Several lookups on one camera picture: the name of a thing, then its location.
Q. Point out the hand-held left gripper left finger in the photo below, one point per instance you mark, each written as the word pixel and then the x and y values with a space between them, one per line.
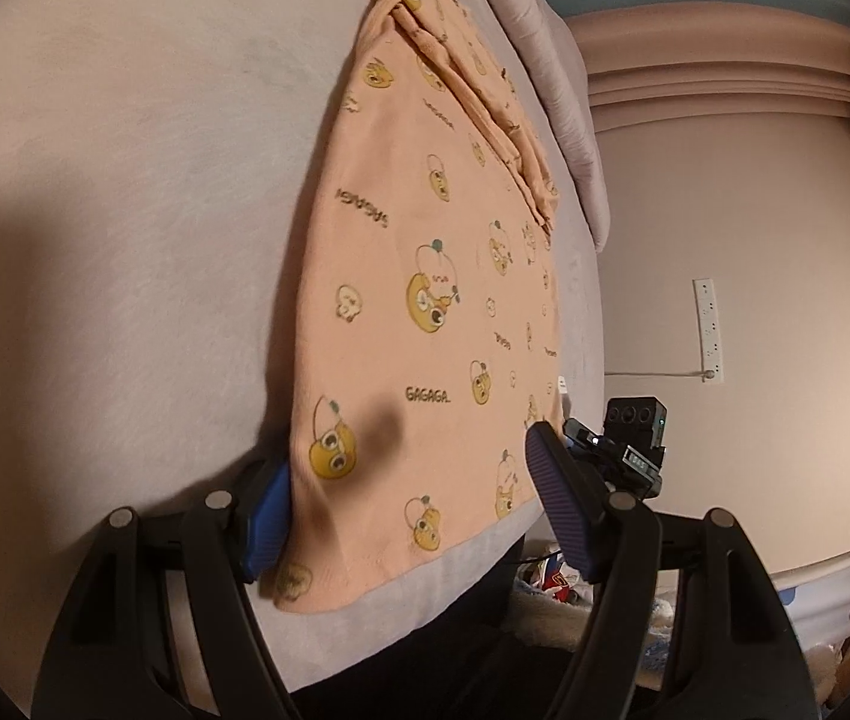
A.
pixel 269 521

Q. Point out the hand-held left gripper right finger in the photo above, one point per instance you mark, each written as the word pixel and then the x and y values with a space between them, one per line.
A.
pixel 561 499

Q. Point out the peach fruit print shirt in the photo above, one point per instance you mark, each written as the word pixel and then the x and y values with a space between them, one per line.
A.
pixel 410 202

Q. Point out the colourful packet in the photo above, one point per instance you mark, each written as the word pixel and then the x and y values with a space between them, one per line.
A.
pixel 556 581

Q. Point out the white fluffy rug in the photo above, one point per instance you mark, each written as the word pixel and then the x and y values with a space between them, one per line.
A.
pixel 545 619

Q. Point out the white plastic drawer cabinet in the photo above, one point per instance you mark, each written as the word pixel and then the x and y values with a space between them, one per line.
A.
pixel 822 592

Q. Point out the lilac bed sheet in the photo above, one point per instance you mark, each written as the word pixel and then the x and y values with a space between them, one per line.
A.
pixel 132 202

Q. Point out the lilac quilt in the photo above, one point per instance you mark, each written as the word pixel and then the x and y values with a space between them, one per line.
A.
pixel 545 75

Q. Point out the pink curtain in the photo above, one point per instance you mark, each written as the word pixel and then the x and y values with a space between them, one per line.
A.
pixel 694 60

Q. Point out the white wall power strip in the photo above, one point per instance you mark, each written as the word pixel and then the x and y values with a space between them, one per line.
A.
pixel 708 322

